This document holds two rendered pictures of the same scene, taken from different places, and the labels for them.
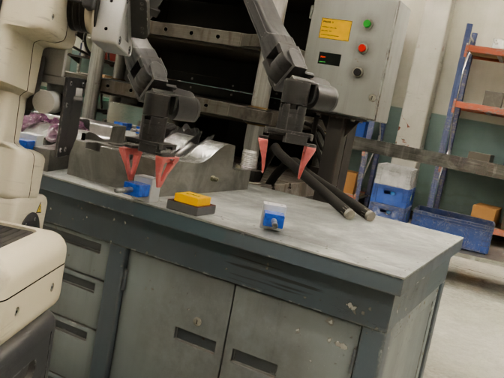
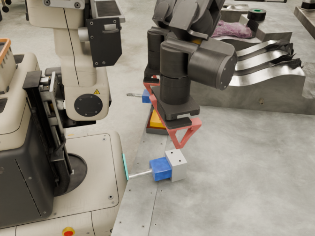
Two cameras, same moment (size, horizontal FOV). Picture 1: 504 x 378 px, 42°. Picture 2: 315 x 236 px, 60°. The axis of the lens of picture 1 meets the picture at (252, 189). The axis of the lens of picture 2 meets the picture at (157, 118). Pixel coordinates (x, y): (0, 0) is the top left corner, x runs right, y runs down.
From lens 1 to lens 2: 1.34 m
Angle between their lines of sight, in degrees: 72
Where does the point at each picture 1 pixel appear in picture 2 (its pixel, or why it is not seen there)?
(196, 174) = (235, 94)
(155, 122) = (149, 54)
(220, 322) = not seen: hidden behind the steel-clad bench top
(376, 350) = not seen: outside the picture
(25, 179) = (69, 77)
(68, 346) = not seen: hidden behind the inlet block
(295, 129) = (164, 100)
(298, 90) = (161, 58)
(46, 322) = (8, 154)
